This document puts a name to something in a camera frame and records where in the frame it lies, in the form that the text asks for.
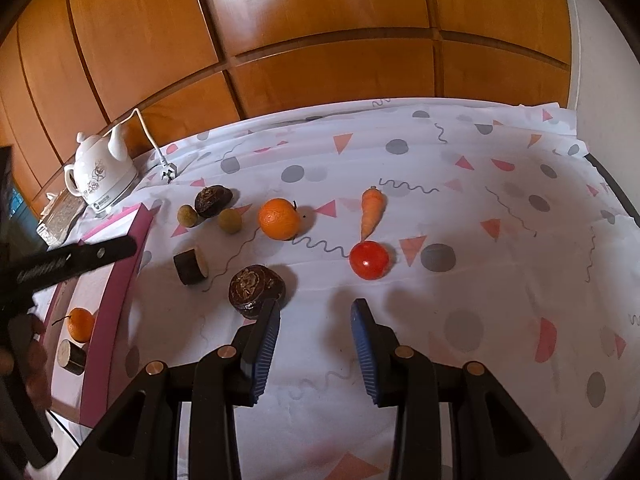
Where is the patterned white tablecloth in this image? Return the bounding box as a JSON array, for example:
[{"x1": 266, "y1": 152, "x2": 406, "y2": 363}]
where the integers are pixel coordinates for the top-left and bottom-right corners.
[{"x1": 30, "y1": 97, "x2": 640, "y2": 480}]

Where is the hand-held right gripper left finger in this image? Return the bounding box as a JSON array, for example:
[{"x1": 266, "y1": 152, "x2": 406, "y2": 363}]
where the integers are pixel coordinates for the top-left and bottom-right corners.
[{"x1": 70, "y1": 299, "x2": 282, "y2": 480}]

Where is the white power cord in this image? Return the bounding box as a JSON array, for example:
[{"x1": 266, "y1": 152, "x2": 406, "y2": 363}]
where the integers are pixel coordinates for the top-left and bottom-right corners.
[{"x1": 107, "y1": 108, "x2": 178, "y2": 183}]

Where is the large brown water chestnut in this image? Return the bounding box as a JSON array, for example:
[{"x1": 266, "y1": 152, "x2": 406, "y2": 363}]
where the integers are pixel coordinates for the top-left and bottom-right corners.
[{"x1": 228, "y1": 265, "x2": 287, "y2": 320}]

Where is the wooden wardrobe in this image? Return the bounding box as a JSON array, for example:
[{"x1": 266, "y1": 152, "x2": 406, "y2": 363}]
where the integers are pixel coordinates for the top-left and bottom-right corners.
[{"x1": 0, "y1": 0, "x2": 573, "y2": 216}]

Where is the dark sugarcane piece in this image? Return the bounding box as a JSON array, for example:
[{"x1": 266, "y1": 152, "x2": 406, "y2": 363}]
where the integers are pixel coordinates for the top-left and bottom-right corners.
[
  {"x1": 57, "y1": 339, "x2": 87, "y2": 375},
  {"x1": 173, "y1": 246, "x2": 208, "y2": 286}
]

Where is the large orange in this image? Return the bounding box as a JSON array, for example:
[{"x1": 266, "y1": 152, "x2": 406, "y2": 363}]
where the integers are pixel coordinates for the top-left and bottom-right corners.
[{"x1": 258, "y1": 198, "x2": 302, "y2": 241}]

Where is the small orange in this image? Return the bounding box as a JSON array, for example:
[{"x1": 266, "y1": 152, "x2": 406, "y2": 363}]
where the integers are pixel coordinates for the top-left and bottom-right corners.
[{"x1": 66, "y1": 307, "x2": 96, "y2": 343}]

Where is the dark screen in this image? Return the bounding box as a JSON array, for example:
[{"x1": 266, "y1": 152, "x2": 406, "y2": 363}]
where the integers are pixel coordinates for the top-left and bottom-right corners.
[{"x1": 0, "y1": 146, "x2": 43, "y2": 263}]

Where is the white ceramic electric kettle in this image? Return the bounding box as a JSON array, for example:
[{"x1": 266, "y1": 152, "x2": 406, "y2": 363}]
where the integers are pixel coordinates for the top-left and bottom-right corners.
[{"x1": 64, "y1": 124, "x2": 138, "y2": 208}]

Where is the pink box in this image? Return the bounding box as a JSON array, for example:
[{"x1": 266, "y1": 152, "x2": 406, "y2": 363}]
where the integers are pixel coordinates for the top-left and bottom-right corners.
[{"x1": 37, "y1": 203, "x2": 157, "y2": 426}]

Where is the orange carrot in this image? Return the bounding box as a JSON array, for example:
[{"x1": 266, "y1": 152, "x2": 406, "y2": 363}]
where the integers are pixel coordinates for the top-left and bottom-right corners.
[{"x1": 360, "y1": 186, "x2": 388, "y2": 241}]

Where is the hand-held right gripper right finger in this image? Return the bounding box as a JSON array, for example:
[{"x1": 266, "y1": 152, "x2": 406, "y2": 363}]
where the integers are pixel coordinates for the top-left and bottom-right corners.
[{"x1": 350, "y1": 298, "x2": 573, "y2": 480}]

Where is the small brown water chestnut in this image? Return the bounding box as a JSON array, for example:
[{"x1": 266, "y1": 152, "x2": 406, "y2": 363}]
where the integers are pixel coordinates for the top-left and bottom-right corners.
[{"x1": 194, "y1": 186, "x2": 234, "y2": 219}]

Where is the person's left hand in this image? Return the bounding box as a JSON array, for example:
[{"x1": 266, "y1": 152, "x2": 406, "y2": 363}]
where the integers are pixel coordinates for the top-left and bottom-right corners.
[{"x1": 27, "y1": 312, "x2": 51, "y2": 411}]

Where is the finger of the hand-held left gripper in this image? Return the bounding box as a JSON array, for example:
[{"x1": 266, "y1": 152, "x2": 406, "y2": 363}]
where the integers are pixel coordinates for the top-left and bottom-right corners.
[{"x1": 15, "y1": 237, "x2": 138, "y2": 291}]

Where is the thin black cable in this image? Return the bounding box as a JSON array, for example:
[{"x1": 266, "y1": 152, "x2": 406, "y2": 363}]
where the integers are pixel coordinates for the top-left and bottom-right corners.
[{"x1": 47, "y1": 407, "x2": 83, "y2": 448}]

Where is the red tomato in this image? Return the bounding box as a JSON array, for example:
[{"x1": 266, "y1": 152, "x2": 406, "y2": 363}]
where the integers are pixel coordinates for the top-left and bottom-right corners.
[{"x1": 349, "y1": 241, "x2": 391, "y2": 281}]

